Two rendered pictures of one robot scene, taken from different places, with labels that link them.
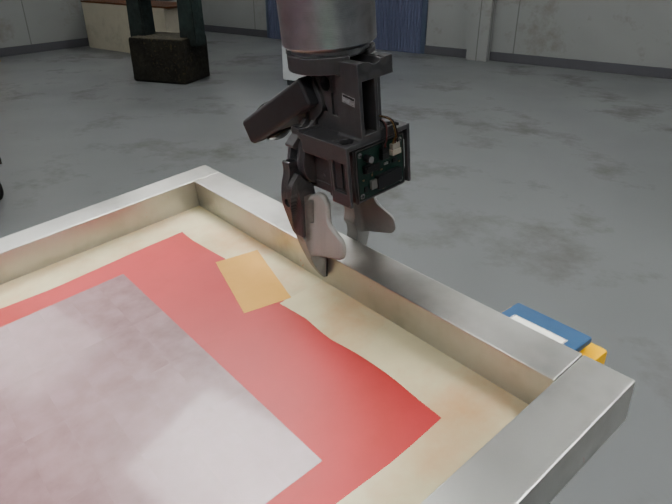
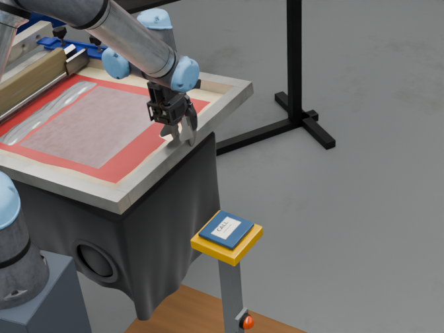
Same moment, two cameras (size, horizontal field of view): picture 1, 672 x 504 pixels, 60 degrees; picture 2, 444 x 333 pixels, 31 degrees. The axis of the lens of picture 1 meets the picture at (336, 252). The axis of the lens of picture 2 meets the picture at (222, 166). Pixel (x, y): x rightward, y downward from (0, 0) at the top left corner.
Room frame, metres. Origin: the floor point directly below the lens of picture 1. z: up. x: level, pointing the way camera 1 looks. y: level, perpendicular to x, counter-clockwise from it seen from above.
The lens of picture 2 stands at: (0.23, -1.61, 2.28)
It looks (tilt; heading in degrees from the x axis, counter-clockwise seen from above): 38 degrees down; 77
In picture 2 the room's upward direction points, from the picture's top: 5 degrees counter-clockwise
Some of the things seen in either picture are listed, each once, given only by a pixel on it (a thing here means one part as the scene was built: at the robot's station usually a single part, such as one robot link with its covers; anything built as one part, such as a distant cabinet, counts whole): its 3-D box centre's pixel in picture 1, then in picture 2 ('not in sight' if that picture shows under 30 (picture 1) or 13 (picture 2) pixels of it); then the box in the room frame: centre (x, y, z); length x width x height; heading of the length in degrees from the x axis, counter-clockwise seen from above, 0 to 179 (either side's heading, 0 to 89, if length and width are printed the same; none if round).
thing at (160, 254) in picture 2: not in sight; (174, 231); (0.47, 0.06, 0.74); 0.45 x 0.03 x 0.43; 40
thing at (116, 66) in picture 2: not in sight; (133, 57); (0.41, -0.06, 1.39); 0.11 x 0.11 x 0.08; 37
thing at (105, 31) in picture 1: (142, 26); not in sight; (9.47, 2.96, 0.35); 2.03 x 0.65 x 0.69; 54
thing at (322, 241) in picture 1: (326, 241); (168, 129); (0.48, 0.01, 1.13); 0.06 x 0.03 x 0.09; 40
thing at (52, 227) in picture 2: not in sight; (68, 232); (0.17, 0.12, 0.77); 0.46 x 0.09 x 0.36; 130
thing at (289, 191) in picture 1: (307, 187); not in sight; (0.49, 0.03, 1.17); 0.05 x 0.02 x 0.09; 130
